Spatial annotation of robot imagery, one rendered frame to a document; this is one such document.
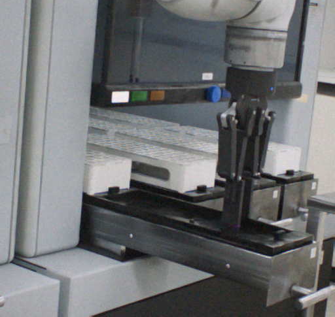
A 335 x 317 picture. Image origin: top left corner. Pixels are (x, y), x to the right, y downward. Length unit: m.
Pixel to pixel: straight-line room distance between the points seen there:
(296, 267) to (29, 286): 0.37
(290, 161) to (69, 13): 0.66
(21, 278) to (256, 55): 0.46
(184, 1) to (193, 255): 0.37
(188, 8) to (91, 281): 0.43
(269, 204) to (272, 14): 0.51
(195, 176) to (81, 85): 0.29
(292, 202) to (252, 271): 0.54
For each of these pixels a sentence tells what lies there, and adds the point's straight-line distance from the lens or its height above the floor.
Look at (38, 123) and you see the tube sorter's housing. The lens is 1.24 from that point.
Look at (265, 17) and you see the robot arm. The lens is 1.23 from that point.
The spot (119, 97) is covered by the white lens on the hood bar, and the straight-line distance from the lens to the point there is 1.32.
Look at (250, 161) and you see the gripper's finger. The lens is 1.31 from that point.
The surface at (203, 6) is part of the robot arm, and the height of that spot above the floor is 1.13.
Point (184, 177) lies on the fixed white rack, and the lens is 1.44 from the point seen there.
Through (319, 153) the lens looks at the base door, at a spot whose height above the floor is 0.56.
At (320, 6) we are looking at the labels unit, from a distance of 1.87.
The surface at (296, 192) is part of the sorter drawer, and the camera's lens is 1.71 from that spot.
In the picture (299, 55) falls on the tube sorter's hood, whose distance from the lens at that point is 1.78.
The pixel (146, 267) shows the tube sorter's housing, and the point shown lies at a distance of 1.35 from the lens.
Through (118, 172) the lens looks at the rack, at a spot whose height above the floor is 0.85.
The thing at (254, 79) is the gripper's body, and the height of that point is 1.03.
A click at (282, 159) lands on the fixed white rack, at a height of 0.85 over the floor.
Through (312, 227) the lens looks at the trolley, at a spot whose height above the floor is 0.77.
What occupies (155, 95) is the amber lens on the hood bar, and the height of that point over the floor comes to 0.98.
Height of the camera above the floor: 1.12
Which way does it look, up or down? 9 degrees down
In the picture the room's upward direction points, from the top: 5 degrees clockwise
